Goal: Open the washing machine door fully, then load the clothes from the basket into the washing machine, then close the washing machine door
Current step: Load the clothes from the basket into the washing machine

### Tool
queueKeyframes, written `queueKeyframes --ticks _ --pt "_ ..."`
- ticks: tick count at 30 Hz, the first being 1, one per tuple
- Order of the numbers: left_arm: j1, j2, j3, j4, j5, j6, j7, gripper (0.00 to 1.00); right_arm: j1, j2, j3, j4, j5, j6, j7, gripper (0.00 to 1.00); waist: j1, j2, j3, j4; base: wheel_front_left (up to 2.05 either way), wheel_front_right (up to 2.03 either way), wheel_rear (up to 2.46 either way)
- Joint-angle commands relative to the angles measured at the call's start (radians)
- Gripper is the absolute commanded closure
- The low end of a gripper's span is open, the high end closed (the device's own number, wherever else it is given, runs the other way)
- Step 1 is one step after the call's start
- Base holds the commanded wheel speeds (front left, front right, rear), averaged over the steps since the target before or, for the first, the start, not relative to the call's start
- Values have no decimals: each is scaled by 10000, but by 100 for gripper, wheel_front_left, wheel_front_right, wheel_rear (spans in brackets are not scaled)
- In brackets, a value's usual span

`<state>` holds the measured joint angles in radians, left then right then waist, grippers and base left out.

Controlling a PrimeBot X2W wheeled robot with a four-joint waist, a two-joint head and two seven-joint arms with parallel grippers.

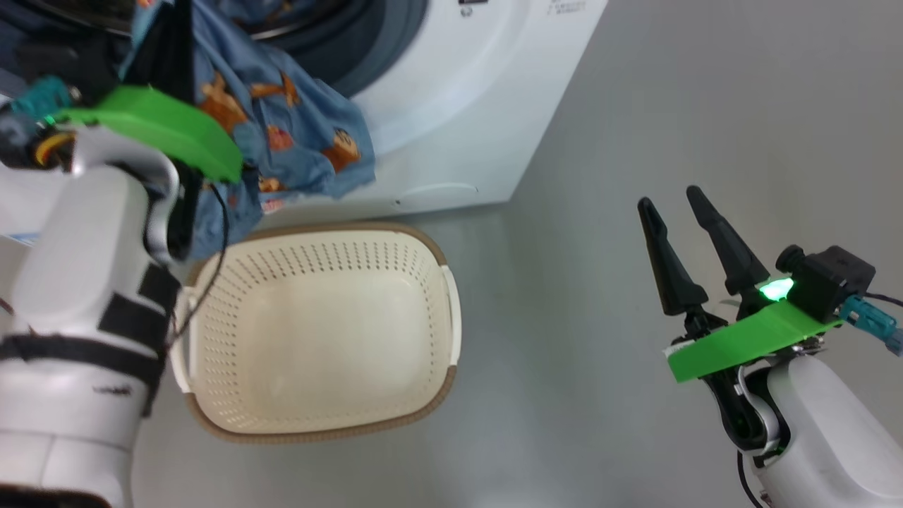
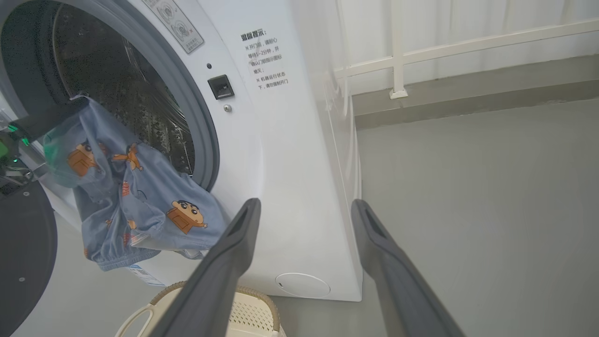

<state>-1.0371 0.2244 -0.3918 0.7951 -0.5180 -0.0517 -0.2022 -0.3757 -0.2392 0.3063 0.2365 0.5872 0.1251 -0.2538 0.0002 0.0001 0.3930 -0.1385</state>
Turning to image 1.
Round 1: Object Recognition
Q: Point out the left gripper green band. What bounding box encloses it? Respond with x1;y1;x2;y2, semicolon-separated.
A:
28;0;244;263

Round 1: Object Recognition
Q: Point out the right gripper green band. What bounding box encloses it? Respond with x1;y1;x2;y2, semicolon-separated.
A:
637;186;844;459

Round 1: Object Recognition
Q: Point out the grey rubber door gasket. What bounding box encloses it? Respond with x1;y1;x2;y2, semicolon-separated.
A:
268;0;431;99

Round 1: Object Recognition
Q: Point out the white front-load washing machine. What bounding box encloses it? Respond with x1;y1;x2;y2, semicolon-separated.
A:
0;0;609;248

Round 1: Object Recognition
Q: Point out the cream perforated laundry basket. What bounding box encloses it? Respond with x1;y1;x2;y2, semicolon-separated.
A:
169;222;463;444

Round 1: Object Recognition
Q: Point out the round white filter cover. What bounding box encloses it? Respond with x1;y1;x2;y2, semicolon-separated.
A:
395;182;479;209

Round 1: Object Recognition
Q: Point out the teal left camera connector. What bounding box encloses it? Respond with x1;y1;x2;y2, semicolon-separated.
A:
11;76;71;117

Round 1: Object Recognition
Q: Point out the teal camera connector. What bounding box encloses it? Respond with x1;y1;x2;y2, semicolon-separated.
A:
11;76;71;117
840;295;903;355

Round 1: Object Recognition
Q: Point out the teal right camera connector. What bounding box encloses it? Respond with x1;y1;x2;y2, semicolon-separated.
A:
840;295;903;355

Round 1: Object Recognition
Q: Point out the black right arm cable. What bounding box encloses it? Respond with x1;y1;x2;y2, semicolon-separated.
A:
737;452;766;508

